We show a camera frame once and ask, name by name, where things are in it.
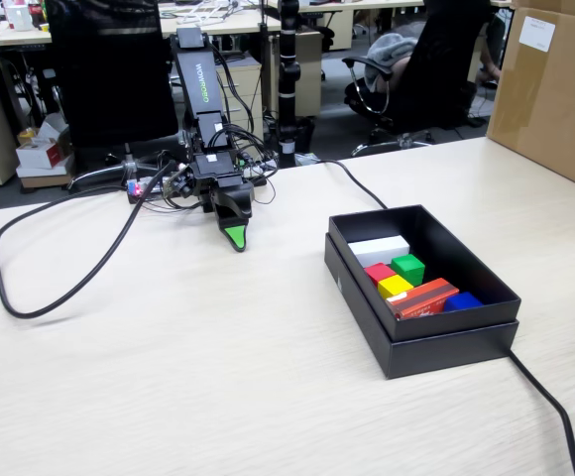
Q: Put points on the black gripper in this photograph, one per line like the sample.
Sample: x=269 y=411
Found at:
x=215 y=171

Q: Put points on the red wooden cube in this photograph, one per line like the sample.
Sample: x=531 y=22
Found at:
x=379 y=273

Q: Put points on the yellow wooden cube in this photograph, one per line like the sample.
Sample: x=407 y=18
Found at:
x=394 y=287

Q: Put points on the green wooden cube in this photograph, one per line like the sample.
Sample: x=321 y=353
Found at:
x=409 y=268

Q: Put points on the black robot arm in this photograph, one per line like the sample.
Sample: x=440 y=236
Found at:
x=198 y=79

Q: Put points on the white rectangular box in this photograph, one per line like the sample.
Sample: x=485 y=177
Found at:
x=379 y=250

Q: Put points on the flat brown cardboard box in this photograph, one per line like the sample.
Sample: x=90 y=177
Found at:
x=44 y=181

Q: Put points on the orange staples box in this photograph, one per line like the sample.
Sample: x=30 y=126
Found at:
x=421 y=302

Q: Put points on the black open box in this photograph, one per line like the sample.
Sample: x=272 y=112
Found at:
x=441 y=354

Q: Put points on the black cardboard box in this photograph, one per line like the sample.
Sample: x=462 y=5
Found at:
x=466 y=322

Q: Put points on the large brown cardboard box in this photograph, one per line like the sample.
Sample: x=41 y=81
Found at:
x=555 y=109

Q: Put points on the robot control board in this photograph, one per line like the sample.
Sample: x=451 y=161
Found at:
x=136 y=190

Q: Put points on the black pole white bands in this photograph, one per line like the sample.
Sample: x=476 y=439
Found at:
x=287 y=74

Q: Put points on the narrow beige cabinet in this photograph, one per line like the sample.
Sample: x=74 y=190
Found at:
x=312 y=74

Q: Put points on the black mesh-back office chair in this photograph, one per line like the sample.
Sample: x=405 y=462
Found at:
x=109 y=74

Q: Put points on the white laptop stand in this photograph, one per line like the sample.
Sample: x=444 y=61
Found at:
x=203 y=17

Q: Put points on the white and red carton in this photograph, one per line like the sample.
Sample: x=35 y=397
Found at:
x=37 y=154

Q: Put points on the yellow tape roll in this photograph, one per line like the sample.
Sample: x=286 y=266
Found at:
x=29 y=133

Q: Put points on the grey cloth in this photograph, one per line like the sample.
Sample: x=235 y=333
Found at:
x=386 y=49

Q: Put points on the blue wooden cube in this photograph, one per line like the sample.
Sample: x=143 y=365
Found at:
x=463 y=301

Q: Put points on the black chair chrome armrests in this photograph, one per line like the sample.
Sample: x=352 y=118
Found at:
x=441 y=74

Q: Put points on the cola bottle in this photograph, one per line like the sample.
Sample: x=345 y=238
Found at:
x=36 y=12

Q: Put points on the white paper label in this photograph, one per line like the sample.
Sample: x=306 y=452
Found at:
x=538 y=34

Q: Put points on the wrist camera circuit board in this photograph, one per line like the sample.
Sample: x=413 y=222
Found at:
x=178 y=183

